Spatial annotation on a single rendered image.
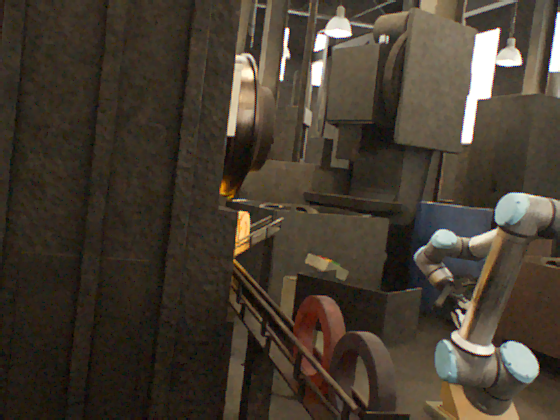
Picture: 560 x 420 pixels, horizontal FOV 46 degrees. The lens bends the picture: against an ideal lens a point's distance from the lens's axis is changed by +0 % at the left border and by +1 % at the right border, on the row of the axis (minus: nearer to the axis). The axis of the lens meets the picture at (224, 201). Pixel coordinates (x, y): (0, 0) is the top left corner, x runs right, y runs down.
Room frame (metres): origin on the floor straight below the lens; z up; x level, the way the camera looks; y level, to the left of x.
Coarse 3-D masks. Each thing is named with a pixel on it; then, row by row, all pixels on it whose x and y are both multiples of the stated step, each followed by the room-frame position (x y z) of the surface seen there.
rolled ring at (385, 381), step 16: (352, 336) 1.08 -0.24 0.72; (368, 336) 1.06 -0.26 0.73; (336, 352) 1.13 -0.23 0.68; (352, 352) 1.10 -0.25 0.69; (368, 352) 1.03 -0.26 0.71; (384, 352) 1.03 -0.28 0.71; (336, 368) 1.13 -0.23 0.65; (352, 368) 1.13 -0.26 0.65; (368, 368) 1.02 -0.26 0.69; (384, 368) 1.00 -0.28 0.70; (384, 384) 0.99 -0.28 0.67; (336, 400) 1.11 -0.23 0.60; (384, 400) 0.98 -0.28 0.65; (352, 416) 1.09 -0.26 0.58
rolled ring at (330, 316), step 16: (304, 304) 1.29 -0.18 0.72; (320, 304) 1.22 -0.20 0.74; (336, 304) 1.22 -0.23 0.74; (304, 320) 1.29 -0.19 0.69; (320, 320) 1.21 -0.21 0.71; (336, 320) 1.19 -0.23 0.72; (304, 336) 1.31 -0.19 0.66; (336, 336) 1.17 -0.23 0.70; (304, 368) 1.26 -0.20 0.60; (320, 384) 1.18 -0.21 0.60
